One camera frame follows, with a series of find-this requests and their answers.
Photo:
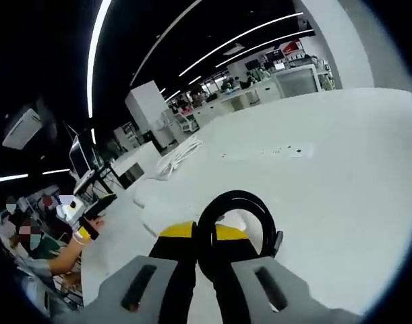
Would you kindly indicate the white cabinet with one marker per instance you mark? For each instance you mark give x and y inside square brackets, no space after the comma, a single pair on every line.
[138,155]

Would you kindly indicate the computer monitor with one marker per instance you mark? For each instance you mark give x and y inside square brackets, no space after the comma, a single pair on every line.
[79,155]

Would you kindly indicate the person's left hand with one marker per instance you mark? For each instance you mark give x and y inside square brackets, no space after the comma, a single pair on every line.
[97,222]

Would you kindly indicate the white ceiling air conditioner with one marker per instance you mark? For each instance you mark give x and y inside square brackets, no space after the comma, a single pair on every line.
[22,128]

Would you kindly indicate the person's green striped shirt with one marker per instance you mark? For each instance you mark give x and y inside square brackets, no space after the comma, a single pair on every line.
[52,248]

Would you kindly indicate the straight ceiling light strip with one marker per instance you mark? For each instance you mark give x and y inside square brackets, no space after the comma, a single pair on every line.
[239,38]
[266,47]

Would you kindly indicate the white cart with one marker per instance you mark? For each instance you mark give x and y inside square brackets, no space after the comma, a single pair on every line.
[185,121]

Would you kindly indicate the white mesh office chair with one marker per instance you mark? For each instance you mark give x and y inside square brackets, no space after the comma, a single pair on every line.
[293,81]

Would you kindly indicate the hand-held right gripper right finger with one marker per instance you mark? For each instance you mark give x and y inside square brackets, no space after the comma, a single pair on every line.
[236,270]

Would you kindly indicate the long curved ceiling light strip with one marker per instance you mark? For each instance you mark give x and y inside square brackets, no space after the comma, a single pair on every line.
[97,50]

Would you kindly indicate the slim white power strip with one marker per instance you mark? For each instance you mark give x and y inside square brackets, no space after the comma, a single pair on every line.
[293,151]

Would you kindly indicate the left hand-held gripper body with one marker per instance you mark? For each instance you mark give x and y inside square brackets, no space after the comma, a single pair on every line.
[65,212]

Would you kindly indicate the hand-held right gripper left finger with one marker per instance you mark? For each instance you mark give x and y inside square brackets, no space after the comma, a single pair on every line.
[124,303]

